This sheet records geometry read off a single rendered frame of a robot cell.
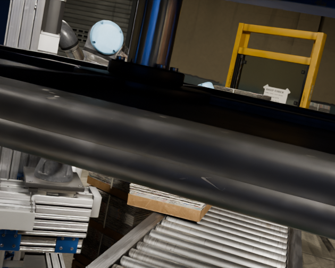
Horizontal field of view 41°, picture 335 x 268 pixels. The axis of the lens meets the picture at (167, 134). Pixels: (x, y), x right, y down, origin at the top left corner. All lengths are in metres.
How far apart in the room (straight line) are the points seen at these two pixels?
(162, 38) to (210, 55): 9.08
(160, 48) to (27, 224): 1.40
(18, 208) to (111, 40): 0.69
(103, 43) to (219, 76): 7.86
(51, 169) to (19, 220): 0.23
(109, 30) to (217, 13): 7.99
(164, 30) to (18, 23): 1.54
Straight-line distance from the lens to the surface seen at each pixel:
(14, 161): 1.97
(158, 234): 1.51
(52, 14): 2.00
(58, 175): 1.79
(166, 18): 0.38
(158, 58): 0.38
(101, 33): 1.60
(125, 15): 10.02
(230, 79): 3.99
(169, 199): 1.68
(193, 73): 9.50
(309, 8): 0.68
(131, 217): 2.43
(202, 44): 9.51
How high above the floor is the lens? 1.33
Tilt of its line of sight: 8 degrees down
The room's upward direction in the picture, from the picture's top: 12 degrees clockwise
